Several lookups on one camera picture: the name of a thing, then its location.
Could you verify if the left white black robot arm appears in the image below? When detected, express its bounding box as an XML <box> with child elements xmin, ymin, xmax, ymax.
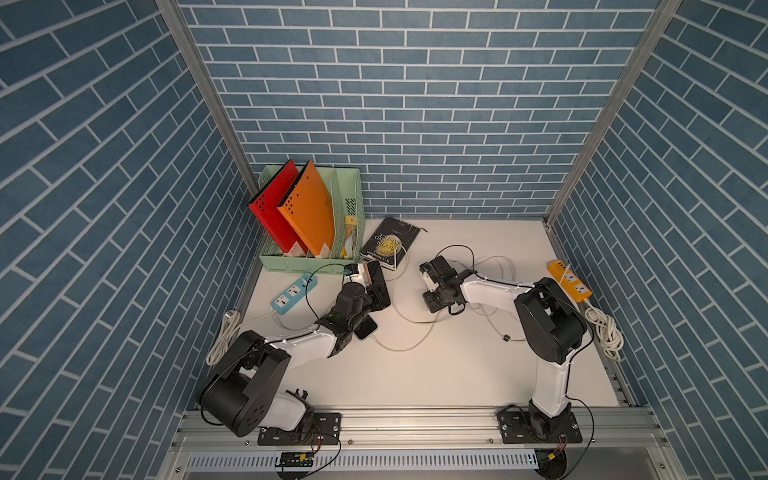
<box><xmin>198</xmin><ymin>280</ymin><xmax>391</xmax><ymax>443</ymax></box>

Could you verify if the orange folder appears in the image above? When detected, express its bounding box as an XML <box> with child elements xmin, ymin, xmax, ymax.
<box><xmin>278</xmin><ymin>161</ymin><xmax>335</xmax><ymax>259</ymax></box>

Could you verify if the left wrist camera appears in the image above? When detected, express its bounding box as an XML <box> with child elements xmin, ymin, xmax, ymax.
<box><xmin>342</xmin><ymin>263</ymin><xmax>369</xmax><ymax>286</ymax></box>

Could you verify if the orange power strip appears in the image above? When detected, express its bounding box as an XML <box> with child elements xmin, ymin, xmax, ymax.
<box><xmin>547</xmin><ymin>260</ymin><xmax>592</xmax><ymax>304</ymax></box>

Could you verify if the red folder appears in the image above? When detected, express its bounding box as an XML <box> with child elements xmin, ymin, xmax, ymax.
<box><xmin>248</xmin><ymin>160</ymin><xmax>307</xmax><ymax>257</ymax></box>

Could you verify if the white coiled power cord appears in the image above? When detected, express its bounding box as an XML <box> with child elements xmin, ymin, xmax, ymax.
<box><xmin>584</xmin><ymin>305</ymin><xmax>625</xmax><ymax>361</ymax></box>
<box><xmin>205</xmin><ymin>308</ymin><xmax>242</xmax><ymax>367</ymax></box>

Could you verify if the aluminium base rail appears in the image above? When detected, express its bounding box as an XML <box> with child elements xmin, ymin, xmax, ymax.
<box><xmin>171</xmin><ymin>405</ymin><xmax>667</xmax><ymax>452</ymax></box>

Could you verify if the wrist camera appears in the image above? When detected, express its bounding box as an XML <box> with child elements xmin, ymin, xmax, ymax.
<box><xmin>342</xmin><ymin>263</ymin><xmax>369</xmax><ymax>286</ymax></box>
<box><xmin>422</xmin><ymin>272</ymin><xmax>437</xmax><ymax>292</ymax></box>

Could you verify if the mint green file organizer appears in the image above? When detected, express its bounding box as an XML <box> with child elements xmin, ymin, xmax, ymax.
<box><xmin>259</xmin><ymin>167</ymin><xmax>366</xmax><ymax>274</ymax></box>

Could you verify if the white coiled power cord left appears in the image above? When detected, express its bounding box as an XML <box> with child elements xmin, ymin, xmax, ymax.
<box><xmin>205</xmin><ymin>308</ymin><xmax>242</xmax><ymax>367</ymax></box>

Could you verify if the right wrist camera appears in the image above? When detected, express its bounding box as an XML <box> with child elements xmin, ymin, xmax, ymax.
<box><xmin>422</xmin><ymin>272</ymin><xmax>437</xmax><ymax>292</ymax></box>

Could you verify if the blue power strip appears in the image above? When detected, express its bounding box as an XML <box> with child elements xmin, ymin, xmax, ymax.
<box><xmin>271</xmin><ymin>273</ymin><xmax>317</xmax><ymax>316</ymax></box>

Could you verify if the black smartphone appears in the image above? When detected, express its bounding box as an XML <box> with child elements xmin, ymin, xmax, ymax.
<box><xmin>354</xmin><ymin>260</ymin><xmax>391</xmax><ymax>340</ymax></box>

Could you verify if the black book gold emblem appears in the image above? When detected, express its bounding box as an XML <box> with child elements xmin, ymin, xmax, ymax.
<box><xmin>360</xmin><ymin>217</ymin><xmax>422</xmax><ymax>271</ymax></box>

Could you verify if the white coiled power cord right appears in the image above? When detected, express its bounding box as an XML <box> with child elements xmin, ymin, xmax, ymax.
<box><xmin>584</xmin><ymin>305</ymin><xmax>625</xmax><ymax>361</ymax></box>

